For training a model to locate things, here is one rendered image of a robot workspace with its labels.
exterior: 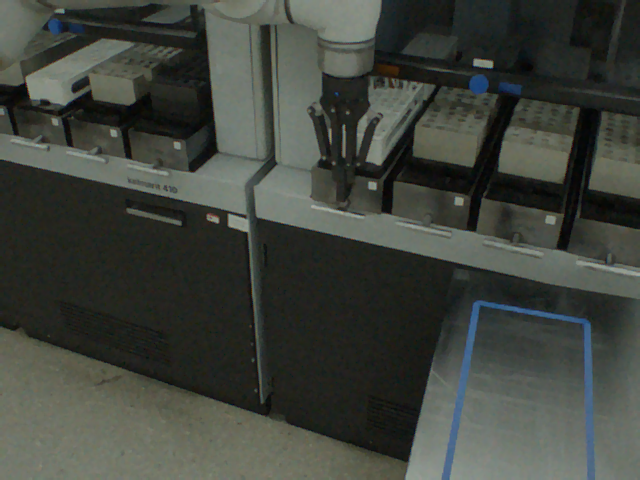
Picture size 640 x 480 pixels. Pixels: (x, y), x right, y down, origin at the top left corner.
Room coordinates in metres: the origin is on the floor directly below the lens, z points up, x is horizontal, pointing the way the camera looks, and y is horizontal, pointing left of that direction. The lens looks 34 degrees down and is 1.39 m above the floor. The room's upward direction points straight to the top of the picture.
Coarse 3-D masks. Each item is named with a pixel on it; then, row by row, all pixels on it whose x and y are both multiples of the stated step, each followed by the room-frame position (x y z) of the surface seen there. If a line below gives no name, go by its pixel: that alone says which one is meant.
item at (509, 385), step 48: (480, 288) 0.72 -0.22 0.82; (528, 288) 0.72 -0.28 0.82; (576, 288) 0.71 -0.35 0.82; (480, 336) 0.62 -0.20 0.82; (528, 336) 0.62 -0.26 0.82; (576, 336) 0.62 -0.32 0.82; (624, 336) 0.62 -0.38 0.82; (432, 384) 0.54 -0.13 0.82; (480, 384) 0.54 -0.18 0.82; (528, 384) 0.54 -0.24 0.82; (576, 384) 0.54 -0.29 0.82; (624, 384) 0.54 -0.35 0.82; (432, 432) 0.47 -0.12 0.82; (480, 432) 0.47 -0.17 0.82; (528, 432) 0.47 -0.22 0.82; (576, 432) 0.47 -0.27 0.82; (624, 432) 0.47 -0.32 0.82
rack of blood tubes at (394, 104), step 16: (368, 96) 1.27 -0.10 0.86; (384, 96) 1.27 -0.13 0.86; (400, 96) 1.27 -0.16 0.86; (416, 96) 1.28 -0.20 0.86; (384, 112) 1.19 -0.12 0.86; (400, 112) 1.19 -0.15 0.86; (384, 128) 1.12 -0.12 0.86; (400, 128) 1.20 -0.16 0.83; (384, 144) 1.09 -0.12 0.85; (368, 160) 1.08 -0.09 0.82
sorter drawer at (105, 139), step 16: (80, 112) 1.31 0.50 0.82; (96, 112) 1.31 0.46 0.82; (112, 112) 1.34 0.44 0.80; (80, 128) 1.29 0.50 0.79; (96, 128) 1.27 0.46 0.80; (112, 128) 1.26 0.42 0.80; (128, 128) 1.27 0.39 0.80; (80, 144) 1.29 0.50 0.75; (96, 144) 1.28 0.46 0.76; (112, 144) 1.26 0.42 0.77; (128, 144) 1.27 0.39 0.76; (96, 160) 1.22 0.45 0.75
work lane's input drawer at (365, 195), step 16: (432, 96) 1.38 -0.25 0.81; (400, 144) 1.16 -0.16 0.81; (320, 160) 1.09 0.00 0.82; (384, 160) 1.09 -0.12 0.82; (400, 160) 1.13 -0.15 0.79; (320, 176) 1.08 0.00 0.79; (368, 176) 1.05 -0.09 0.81; (384, 176) 1.05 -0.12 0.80; (320, 192) 1.08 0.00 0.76; (352, 192) 1.05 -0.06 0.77; (368, 192) 1.04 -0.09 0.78; (384, 192) 1.04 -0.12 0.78; (320, 208) 1.03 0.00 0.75; (336, 208) 1.03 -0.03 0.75; (368, 208) 1.04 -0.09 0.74
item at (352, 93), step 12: (324, 84) 1.03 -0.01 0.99; (336, 84) 1.01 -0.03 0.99; (348, 84) 1.01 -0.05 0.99; (360, 84) 1.01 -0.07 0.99; (324, 96) 1.04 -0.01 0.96; (336, 96) 1.01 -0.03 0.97; (348, 96) 1.01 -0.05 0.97; (360, 96) 1.01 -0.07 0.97; (324, 108) 1.04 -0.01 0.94; (360, 108) 1.02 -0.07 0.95
